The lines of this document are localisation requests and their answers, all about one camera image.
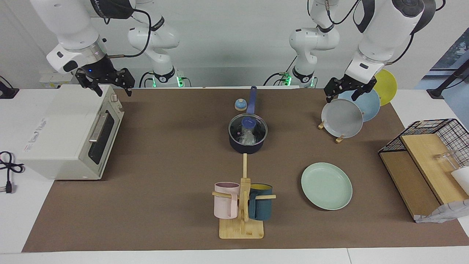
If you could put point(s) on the green plate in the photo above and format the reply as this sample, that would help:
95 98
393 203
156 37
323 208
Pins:
326 187

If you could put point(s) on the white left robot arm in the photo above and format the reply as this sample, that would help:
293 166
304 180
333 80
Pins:
384 33

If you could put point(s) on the grey plate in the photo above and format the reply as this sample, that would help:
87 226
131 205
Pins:
342 119

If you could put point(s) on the white patterned bag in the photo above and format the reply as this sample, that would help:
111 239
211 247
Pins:
445 212

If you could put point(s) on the black stand foot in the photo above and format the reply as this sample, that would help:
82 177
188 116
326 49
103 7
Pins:
445 82

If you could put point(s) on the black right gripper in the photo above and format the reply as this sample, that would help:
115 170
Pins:
99 71

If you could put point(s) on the clear glass cup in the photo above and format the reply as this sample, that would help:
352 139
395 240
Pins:
445 161

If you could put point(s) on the light blue plate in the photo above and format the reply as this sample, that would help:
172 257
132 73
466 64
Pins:
368 106

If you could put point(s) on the white power strip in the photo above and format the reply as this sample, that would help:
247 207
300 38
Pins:
55 77

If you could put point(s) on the yellow plate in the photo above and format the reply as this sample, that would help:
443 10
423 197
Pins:
386 86

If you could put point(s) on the brown table mat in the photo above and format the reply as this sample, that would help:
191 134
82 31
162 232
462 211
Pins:
165 165

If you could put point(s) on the white toaster oven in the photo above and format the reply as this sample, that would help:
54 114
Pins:
62 135

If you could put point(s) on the brown wooden shelf board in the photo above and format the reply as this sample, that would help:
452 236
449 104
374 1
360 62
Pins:
406 179

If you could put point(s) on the pink mug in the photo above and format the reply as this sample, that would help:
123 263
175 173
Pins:
224 203

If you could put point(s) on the dark teal mug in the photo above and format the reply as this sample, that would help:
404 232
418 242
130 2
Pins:
261 209

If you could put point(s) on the light wooden shelf board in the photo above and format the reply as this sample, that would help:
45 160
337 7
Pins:
428 161

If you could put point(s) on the glass lid blue knob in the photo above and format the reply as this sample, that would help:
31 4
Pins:
248 124

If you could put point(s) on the wooden mug tree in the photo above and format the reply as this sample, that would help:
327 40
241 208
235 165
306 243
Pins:
242 229

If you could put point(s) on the white cup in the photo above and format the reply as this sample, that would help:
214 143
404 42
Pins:
462 179

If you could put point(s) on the clear vermicelli noodles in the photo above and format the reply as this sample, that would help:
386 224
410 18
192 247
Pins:
247 138

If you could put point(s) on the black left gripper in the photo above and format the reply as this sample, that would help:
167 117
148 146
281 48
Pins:
348 84

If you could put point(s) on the dark blue saucepan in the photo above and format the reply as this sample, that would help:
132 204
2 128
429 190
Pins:
249 148

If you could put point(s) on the wooden plate rack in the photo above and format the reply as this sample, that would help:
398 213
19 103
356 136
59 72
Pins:
339 139

